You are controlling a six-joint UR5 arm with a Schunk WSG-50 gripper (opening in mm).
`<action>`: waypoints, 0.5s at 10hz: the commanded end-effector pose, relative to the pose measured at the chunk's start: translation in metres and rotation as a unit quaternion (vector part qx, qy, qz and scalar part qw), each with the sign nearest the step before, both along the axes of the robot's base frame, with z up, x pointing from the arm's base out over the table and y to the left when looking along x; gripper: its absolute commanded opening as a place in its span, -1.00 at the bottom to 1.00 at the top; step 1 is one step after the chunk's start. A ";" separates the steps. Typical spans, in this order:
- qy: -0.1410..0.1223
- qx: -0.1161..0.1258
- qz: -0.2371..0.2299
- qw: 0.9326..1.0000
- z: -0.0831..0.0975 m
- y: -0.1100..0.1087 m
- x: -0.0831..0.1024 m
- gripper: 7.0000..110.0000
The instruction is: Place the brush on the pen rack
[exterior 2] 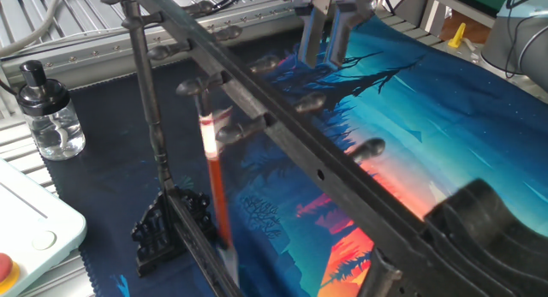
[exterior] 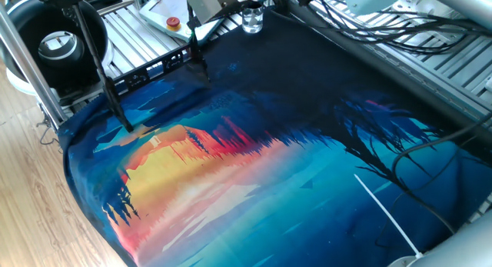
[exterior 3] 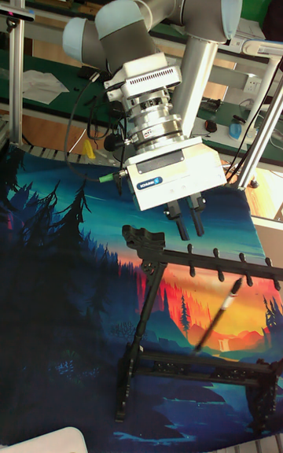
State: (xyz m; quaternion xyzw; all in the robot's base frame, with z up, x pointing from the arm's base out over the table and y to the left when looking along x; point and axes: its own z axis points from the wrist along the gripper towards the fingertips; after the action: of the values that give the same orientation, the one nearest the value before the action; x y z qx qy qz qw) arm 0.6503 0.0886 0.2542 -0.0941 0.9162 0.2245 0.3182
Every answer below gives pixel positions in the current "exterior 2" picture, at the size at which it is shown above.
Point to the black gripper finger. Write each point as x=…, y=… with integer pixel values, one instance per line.
x=347, y=36
x=312, y=36

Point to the orange marker pen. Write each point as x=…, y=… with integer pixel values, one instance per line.
x=218, y=190

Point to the yellow plastic clip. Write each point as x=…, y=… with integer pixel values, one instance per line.
x=457, y=38

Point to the glass bottle black cap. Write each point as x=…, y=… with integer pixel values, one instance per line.
x=53, y=126

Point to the pale teach pendant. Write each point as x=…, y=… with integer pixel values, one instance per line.
x=25, y=220

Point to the colourful sunset landscape mat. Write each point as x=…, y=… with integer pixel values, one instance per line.
x=428, y=117

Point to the aluminium table rail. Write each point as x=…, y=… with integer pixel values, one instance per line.
x=85, y=57

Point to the black wooden pen rack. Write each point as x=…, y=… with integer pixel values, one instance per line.
x=342, y=192

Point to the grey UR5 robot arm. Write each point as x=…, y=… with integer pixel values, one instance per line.
x=496, y=44

